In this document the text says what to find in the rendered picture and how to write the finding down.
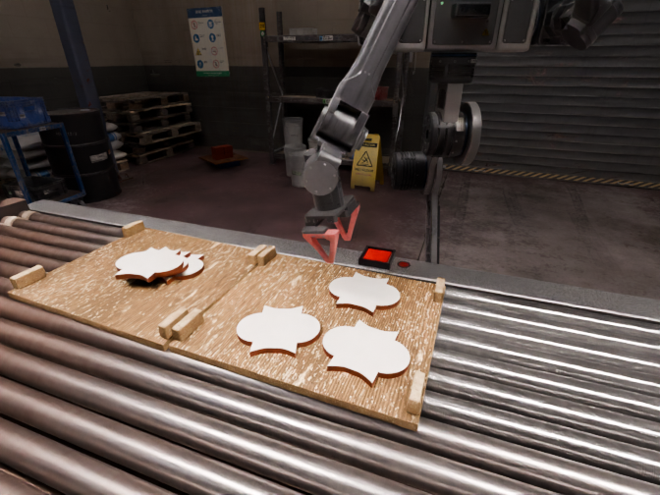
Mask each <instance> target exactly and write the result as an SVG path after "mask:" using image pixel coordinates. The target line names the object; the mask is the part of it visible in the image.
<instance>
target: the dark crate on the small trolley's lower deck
mask: <svg viewBox="0 0 660 495"><path fill-rule="evenodd" d="M23 179H24V181H25V184H26V187H27V191H28V193H29V196H30V198H31V201H32V202H36V201H39V200H42V199H46V200H49V199H52V198H55V197H58V196H60V195H63V194H66V193H68V191H67V188H66V184H65V181H64V178H52V177H40V176H27V177H24V178H23ZM0 186H2V187H1V188H3V192H4V193H5V196H6V197H7V198H6V199H9V198H12V197H15V198H21V199H25V198H24V195H23V193H22V190H21V188H20V185H19V183H18V180H15V181H11V182H8V183H5V184H1V185H0Z"/></svg>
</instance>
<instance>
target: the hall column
mask: <svg viewBox="0 0 660 495"><path fill-rule="evenodd" d="M49 2H50V5H51V9H52V12H53V16H54V19H55V23H56V26H57V29H58V32H59V35H60V39H61V42H62V46H63V49H64V52H65V56H66V59H67V63H68V66H69V70H70V73H71V76H72V80H73V83H74V87H75V90H76V93H77V97H78V100H79V104H80V107H81V108H98V109H100V115H101V119H102V122H103V126H104V130H105V133H106V136H107V137H108V143H109V147H110V151H111V155H112V159H113V163H114V164H115V166H114V167H115V170H116V173H117V177H118V180H119V184H120V183H123V182H125V181H128V180H131V179H133V177H129V176H128V174H127V173H126V176H121V175H120V174H119V170H118V167H117V163H116V159H115V155H114V152H113V148H112V144H111V141H110V138H109V136H108V134H107V130H106V123H105V119H104V115H103V112H102V108H101V104H100V100H99V97H98V93H97V89H96V85H95V82H94V78H93V74H92V70H91V67H90V64H89V60H88V56H87V53H86V49H85V46H84V42H83V36H82V32H81V28H80V24H79V20H78V16H77V12H76V9H75V5H74V1H73V0H49Z"/></svg>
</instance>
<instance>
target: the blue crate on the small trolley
mask: <svg viewBox="0 0 660 495"><path fill-rule="evenodd" d="M43 100H44V99H42V97H21V96H0V129H1V130H19V129H24V128H29V127H33V126H38V125H43V124H48V123H49V122H51V119H50V116H48V114H47V111H46V108H45V107H46V106H45V105H44V102H43Z"/></svg>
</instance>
